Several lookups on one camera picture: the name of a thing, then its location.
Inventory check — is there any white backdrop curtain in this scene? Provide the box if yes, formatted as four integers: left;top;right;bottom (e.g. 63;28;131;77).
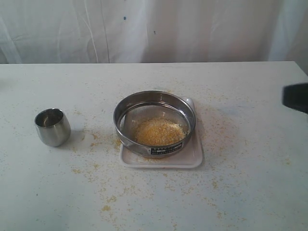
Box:
0;0;308;64

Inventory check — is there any yellow and white grain mix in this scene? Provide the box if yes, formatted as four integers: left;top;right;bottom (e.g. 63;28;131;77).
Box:
133;118;189;146

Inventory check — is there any round steel mesh sieve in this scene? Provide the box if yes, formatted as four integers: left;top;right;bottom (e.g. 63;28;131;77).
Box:
113;90;196;158

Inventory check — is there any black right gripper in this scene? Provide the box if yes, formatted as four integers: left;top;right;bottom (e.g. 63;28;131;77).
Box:
282;83;308;113

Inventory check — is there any white square plastic tray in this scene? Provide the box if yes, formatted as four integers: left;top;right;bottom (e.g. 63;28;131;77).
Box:
119;97;203;169

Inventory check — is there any stainless steel cup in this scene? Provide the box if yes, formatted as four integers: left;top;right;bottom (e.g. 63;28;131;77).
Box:
34;108;71;147

